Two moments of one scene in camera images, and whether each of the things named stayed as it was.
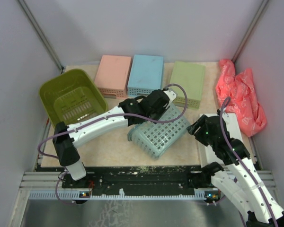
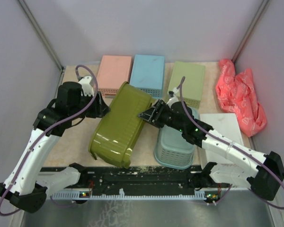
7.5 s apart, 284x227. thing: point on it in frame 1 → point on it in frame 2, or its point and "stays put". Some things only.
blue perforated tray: [146, 75] stays put
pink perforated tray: [112, 75] stays put
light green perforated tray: [191, 77] stays put
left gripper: [157, 117] → [102, 108]
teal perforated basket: [155, 139] → [173, 149]
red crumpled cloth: [244, 105] stays put
